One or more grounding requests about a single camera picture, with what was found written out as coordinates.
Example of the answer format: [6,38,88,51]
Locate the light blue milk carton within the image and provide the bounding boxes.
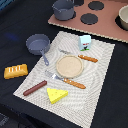
[78,35,91,51]

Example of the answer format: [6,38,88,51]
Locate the yellow toy cheese wedge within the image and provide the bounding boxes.
[47,88,68,104]

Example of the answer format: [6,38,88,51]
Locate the orange toy bread loaf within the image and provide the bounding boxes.
[4,64,28,79]

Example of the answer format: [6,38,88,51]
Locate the round wooden plate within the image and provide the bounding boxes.
[56,55,83,78]

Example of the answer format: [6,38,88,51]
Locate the beige woven placemat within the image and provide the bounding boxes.
[14,31,114,128]

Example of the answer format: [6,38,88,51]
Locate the brown toy sausage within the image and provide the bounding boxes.
[23,80,47,96]

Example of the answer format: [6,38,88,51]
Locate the dark blue frying pan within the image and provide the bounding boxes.
[26,34,50,66]

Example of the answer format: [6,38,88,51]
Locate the dark grey cooking pot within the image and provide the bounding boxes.
[52,0,74,20]

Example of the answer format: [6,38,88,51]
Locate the beige bowl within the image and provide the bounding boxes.
[119,5,128,30]

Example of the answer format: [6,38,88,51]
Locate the toy fork orange handle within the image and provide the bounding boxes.
[45,70,86,89]

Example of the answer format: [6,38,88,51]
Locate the toy knife orange handle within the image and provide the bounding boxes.
[58,49,98,63]

